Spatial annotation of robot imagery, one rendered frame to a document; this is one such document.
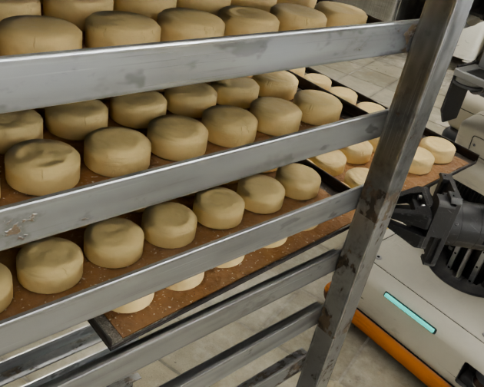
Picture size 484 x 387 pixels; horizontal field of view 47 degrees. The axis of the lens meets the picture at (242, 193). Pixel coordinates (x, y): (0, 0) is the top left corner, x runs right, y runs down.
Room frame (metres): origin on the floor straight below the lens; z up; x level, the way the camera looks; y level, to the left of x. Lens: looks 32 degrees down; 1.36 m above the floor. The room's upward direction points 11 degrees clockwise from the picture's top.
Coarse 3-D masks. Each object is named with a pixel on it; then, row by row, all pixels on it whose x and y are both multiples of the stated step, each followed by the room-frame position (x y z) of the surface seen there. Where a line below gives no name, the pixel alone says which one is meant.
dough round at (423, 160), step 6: (420, 150) 0.72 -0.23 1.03; (426, 150) 0.73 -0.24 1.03; (414, 156) 0.70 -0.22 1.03; (420, 156) 0.71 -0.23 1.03; (426, 156) 0.71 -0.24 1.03; (432, 156) 0.71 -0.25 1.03; (414, 162) 0.69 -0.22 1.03; (420, 162) 0.69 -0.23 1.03; (426, 162) 0.69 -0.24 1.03; (432, 162) 0.70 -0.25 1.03; (414, 168) 0.69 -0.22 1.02; (420, 168) 0.69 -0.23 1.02; (426, 168) 0.69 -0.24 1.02; (420, 174) 0.69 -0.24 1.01
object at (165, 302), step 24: (432, 168) 0.71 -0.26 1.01; (456, 168) 0.73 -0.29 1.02; (288, 240) 0.50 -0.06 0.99; (312, 240) 0.51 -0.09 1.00; (240, 264) 0.45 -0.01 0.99; (264, 264) 0.46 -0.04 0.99; (192, 288) 0.41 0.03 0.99; (216, 288) 0.41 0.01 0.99; (144, 312) 0.37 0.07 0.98; (168, 312) 0.37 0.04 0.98
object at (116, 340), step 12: (312, 72) 0.99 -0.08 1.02; (336, 84) 0.94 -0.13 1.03; (360, 96) 0.91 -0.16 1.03; (432, 132) 0.81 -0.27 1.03; (456, 144) 0.78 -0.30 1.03; (456, 156) 0.76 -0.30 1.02; (468, 156) 0.76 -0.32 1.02; (348, 228) 0.55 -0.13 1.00; (324, 240) 0.52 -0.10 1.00; (300, 252) 0.49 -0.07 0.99; (276, 264) 0.46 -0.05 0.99; (252, 276) 0.44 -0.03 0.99; (228, 288) 0.41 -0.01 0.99; (204, 300) 0.39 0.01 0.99; (180, 312) 0.37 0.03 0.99; (96, 324) 0.34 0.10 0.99; (108, 324) 0.35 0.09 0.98; (156, 324) 0.35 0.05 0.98; (108, 336) 0.32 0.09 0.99; (120, 336) 0.34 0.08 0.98; (132, 336) 0.34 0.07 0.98; (108, 348) 0.32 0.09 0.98
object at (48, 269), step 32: (224, 192) 0.47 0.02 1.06; (256, 192) 0.48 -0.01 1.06; (288, 192) 0.51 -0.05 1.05; (320, 192) 0.54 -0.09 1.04; (96, 224) 0.38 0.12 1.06; (128, 224) 0.39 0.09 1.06; (160, 224) 0.40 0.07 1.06; (192, 224) 0.41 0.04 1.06; (224, 224) 0.43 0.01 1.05; (0, 256) 0.34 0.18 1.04; (32, 256) 0.32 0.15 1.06; (64, 256) 0.33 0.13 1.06; (96, 256) 0.35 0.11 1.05; (128, 256) 0.35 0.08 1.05; (160, 256) 0.38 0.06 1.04; (0, 288) 0.28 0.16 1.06; (32, 288) 0.30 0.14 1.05; (64, 288) 0.31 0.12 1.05; (0, 320) 0.27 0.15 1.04
